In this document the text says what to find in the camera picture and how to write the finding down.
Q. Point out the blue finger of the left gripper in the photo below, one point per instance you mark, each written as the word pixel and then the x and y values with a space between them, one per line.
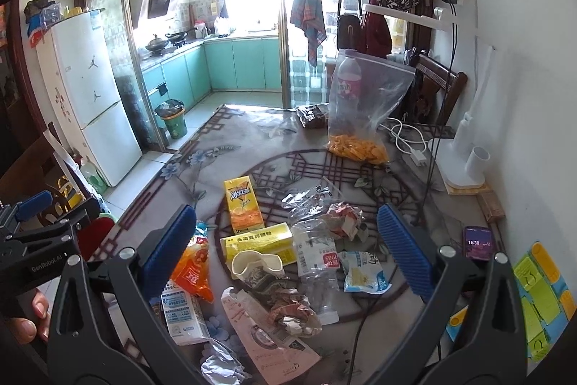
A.
pixel 33 206

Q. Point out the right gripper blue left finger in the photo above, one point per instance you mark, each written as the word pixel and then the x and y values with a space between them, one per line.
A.
pixel 83 345

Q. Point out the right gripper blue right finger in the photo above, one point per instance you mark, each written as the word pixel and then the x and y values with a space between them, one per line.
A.
pixel 490 346

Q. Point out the white blue medicine box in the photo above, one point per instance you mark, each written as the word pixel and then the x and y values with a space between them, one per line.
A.
pixel 183 316

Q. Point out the brown paper ball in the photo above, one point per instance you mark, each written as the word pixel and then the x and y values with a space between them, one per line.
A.
pixel 291 310

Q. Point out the yellow medicine box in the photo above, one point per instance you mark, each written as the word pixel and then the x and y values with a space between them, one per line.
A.
pixel 277 239

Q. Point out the black shoulder bag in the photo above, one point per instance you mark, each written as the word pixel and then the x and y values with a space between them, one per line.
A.
pixel 349 28

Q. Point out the green kitchen trash bin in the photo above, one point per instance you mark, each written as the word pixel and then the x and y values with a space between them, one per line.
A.
pixel 171 112

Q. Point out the teal kitchen cabinets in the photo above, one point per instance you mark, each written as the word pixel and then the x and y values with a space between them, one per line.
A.
pixel 192 72

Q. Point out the person's left hand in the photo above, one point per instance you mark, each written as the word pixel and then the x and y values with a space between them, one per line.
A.
pixel 35 326

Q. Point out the colourful sticker sheet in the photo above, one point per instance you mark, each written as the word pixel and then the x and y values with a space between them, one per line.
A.
pixel 547 302

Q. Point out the smartphone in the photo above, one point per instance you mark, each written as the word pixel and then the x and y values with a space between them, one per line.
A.
pixel 478 243

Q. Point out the orange snack wrapper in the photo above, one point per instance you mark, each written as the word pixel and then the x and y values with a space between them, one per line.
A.
pixel 192 271

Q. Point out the silver foil wrapper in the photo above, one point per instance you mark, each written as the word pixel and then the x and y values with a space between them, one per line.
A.
pixel 221 366

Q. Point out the blue white snack wrapper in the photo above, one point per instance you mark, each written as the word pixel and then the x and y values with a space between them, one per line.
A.
pixel 363 273

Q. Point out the white refrigerator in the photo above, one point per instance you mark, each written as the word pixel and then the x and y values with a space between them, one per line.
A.
pixel 76 70

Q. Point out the crushed white paper cup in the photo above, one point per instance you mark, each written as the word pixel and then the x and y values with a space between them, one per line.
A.
pixel 256 270

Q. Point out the crushed clear plastic bottle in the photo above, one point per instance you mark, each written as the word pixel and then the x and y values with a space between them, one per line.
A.
pixel 317 264

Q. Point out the crumpled red white paper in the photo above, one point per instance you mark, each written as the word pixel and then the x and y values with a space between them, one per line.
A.
pixel 344 220

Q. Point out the pink paper sleeve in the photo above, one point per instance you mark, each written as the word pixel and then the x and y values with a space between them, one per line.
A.
pixel 278 356

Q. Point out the orange yellow juice carton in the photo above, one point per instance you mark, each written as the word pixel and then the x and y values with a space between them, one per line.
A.
pixel 243 207

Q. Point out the clear crumpled plastic wrapper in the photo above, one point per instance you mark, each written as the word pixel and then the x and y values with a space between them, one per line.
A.
pixel 310 204

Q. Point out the wooden chair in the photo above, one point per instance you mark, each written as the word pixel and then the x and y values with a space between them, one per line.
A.
pixel 434 92

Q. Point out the clear zip bag with snacks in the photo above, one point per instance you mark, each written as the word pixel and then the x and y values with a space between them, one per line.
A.
pixel 364 91

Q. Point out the dark snack packet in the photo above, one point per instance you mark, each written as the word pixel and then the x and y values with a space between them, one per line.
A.
pixel 313 116

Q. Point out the hanging plaid towel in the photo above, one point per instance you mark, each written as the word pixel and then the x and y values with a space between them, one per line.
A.
pixel 308 16

